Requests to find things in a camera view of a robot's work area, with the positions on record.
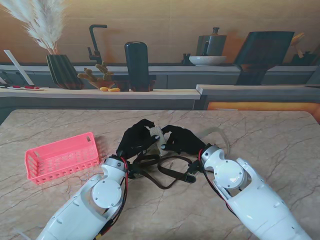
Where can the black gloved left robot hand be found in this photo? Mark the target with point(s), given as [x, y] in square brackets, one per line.
[135, 140]

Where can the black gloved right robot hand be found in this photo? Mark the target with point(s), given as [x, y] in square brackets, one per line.
[187, 142]

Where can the beige woven belt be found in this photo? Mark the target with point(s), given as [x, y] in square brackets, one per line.
[215, 128]
[157, 131]

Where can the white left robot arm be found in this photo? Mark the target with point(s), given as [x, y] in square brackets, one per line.
[82, 212]

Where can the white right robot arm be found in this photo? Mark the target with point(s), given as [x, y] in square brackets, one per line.
[262, 212]

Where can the dark brown woven belt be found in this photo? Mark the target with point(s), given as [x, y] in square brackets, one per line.
[190, 178]

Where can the pink plastic storage basket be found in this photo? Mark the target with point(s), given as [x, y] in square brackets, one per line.
[62, 155]

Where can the orange fruit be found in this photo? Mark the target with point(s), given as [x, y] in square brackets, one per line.
[114, 90]
[103, 88]

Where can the grey kitchen counter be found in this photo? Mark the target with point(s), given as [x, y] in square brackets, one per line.
[187, 77]

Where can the wooden bowl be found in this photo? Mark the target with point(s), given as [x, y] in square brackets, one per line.
[100, 84]

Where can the light wooden counter shelf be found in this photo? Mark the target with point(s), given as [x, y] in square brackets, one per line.
[75, 94]

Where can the green cactus plant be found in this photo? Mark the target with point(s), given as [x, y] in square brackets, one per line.
[102, 71]

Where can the black tall cylinder appliance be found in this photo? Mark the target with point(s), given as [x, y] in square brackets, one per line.
[137, 62]

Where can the pale stone counter slab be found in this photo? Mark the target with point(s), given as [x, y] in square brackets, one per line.
[250, 89]

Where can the small black countertop item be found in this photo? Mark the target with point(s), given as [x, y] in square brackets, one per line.
[186, 60]

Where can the white ceramic bowl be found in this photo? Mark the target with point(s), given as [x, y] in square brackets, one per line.
[207, 60]

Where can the dark ribbed vase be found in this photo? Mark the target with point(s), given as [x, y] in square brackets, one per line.
[62, 72]

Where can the grey lidded pot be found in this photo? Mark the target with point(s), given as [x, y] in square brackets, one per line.
[215, 45]

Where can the black kitchen faucet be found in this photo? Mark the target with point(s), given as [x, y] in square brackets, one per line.
[94, 42]

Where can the black angled slab stand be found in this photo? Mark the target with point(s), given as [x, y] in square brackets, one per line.
[262, 55]

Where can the white plate with red food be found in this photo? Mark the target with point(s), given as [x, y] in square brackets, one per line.
[25, 87]

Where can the white leaning board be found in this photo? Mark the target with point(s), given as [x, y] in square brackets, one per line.
[17, 66]

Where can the white pampas grass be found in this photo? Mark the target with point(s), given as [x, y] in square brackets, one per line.
[47, 27]

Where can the black utensil holder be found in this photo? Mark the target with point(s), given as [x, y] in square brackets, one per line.
[303, 58]

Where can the yellow kitchen utensils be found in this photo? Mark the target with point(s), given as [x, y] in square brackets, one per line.
[297, 38]

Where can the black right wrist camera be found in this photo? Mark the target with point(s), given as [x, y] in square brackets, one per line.
[193, 168]

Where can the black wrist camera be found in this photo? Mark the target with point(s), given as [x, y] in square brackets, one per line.
[193, 168]
[135, 172]

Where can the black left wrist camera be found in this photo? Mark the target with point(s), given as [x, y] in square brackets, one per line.
[135, 172]

